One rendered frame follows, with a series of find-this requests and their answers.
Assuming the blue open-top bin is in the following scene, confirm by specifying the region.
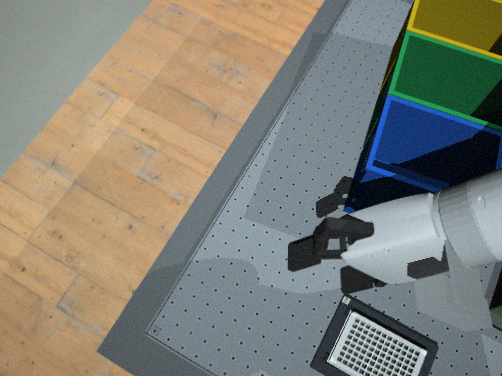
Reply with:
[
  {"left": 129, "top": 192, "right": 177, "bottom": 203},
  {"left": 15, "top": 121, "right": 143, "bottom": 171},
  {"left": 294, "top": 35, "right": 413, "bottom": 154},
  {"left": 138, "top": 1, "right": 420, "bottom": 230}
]
[{"left": 343, "top": 95, "right": 502, "bottom": 213}]

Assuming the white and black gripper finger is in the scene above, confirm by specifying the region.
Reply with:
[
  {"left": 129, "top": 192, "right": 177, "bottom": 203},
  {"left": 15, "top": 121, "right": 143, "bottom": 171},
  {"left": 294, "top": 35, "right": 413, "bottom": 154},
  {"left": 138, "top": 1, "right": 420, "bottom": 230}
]
[
  {"left": 340, "top": 265, "right": 388, "bottom": 294},
  {"left": 288, "top": 217, "right": 374, "bottom": 272}
]

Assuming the green bin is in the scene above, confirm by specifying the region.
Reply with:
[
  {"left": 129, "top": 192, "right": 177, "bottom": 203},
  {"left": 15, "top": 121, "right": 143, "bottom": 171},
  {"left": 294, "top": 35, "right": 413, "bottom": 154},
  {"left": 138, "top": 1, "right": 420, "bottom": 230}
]
[{"left": 363, "top": 32, "right": 502, "bottom": 148}]

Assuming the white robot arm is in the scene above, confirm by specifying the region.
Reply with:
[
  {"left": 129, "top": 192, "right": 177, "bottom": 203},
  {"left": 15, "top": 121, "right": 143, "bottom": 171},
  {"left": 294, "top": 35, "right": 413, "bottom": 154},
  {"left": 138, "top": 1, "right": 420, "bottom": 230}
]
[{"left": 414, "top": 168, "right": 502, "bottom": 332}]

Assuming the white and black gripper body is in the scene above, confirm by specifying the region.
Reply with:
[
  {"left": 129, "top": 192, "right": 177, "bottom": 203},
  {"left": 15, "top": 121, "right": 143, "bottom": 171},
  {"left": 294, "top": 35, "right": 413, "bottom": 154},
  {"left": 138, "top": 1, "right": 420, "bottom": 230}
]
[{"left": 340, "top": 190, "right": 449, "bottom": 284}]

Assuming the yellow bin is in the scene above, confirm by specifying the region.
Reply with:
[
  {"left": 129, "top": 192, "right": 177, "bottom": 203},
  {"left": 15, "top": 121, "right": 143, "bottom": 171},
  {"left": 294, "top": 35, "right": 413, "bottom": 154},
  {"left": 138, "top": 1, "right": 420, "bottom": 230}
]
[{"left": 393, "top": 0, "right": 502, "bottom": 62}]

